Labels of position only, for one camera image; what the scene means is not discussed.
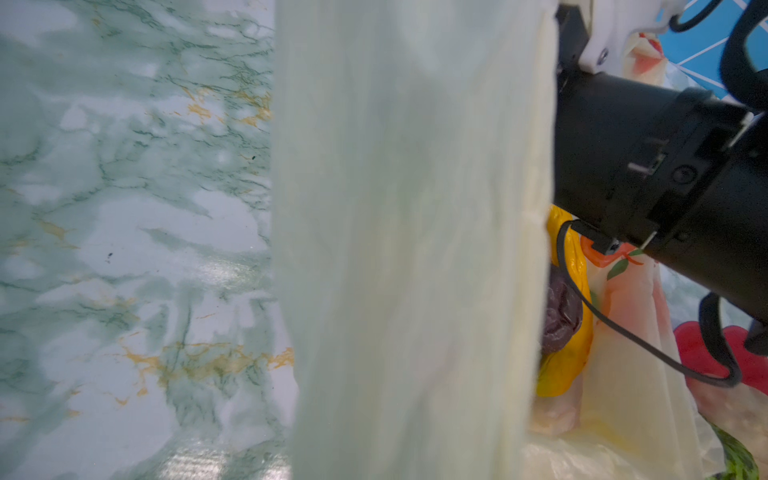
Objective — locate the fake yellow banana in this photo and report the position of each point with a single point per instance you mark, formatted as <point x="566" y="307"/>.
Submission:
<point x="558" y="371"/>

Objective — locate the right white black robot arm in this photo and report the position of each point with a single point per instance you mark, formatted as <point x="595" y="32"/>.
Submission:
<point x="735" y="273"/>

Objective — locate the translucent yellowish plastic bag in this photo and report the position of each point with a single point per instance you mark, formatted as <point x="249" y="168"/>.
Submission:
<point x="412" y="162"/>

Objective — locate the fake dark purple fruit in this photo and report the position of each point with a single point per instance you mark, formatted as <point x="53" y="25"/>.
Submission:
<point x="563" y="313"/>

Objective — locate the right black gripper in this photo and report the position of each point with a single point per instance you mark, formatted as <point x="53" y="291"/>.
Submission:
<point x="644" y="164"/>

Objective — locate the fake green custard apple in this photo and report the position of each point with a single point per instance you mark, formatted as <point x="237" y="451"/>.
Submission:
<point x="739" y="462"/>

